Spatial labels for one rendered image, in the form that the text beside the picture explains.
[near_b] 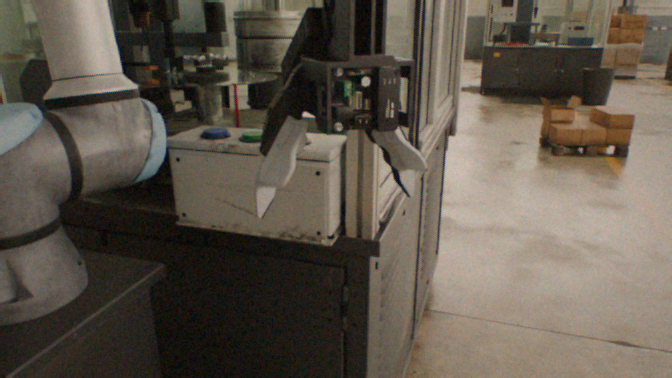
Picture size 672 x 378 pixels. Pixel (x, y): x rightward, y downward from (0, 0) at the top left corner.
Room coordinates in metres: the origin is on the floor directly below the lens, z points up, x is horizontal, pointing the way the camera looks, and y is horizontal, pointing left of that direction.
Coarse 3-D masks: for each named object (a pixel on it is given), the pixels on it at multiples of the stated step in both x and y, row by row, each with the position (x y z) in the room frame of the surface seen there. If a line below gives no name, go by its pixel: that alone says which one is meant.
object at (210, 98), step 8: (200, 88) 1.13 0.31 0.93; (208, 88) 1.13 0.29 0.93; (216, 88) 1.14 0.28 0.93; (200, 96) 1.13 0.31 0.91; (208, 96) 1.13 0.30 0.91; (216, 96) 1.14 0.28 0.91; (200, 104) 1.13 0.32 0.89; (208, 104) 1.13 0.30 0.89; (216, 104) 1.14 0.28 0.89; (200, 112) 1.14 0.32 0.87; (208, 112) 1.13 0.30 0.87; (216, 112) 1.14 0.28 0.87; (200, 120) 1.14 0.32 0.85; (208, 120) 1.13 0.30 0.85; (216, 120) 1.14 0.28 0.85
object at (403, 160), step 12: (372, 132) 0.43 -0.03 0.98; (384, 132) 0.43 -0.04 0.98; (396, 132) 0.41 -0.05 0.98; (384, 144) 0.43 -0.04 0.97; (396, 144) 0.43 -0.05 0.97; (408, 144) 0.41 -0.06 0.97; (384, 156) 0.45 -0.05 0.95; (396, 156) 0.44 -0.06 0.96; (408, 156) 0.42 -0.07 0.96; (420, 156) 0.40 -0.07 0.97; (396, 168) 0.44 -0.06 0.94; (408, 168) 0.44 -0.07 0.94; (420, 168) 0.41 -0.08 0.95; (396, 180) 0.45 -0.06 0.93; (408, 180) 0.44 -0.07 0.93; (408, 192) 0.44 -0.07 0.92
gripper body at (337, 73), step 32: (352, 0) 0.36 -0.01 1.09; (384, 0) 0.38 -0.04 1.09; (352, 32) 0.36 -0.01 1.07; (384, 32) 0.38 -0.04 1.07; (320, 64) 0.36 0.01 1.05; (352, 64) 0.36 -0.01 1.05; (384, 64) 0.37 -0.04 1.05; (320, 96) 0.37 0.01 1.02; (352, 96) 0.37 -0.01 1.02; (384, 96) 0.37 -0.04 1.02; (320, 128) 0.36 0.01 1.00; (352, 128) 0.37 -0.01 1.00; (384, 128) 0.37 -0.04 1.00
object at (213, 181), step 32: (192, 160) 0.75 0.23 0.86; (224, 160) 0.73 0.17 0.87; (256, 160) 0.71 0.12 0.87; (320, 160) 0.68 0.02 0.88; (192, 192) 0.75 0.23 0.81; (224, 192) 0.73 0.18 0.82; (288, 192) 0.69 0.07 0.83; (320, 192) 0.68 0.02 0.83; (192, 224) 0.75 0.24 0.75; (224, 224) 0.73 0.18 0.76; (256, 224) 0.71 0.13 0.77; (288, 224) 0.70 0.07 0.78; (320, 224) 0.68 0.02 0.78
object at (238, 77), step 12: (168, 72) 1.26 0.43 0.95; (240, 72) 1.27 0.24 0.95; (252, 72) 1.27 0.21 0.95; (264, 72) 1.26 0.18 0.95; (144, 84) 1.03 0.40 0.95; (156, 84) 1.02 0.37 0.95; (168, 84) 1.02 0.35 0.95; (180, 84) 1.02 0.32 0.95; (192, 84) 1.02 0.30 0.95; (204, 84) 1.02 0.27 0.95; (216, 84) 1.02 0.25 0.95; (228, 84) 1.02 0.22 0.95; (240, 84) 1.04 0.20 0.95
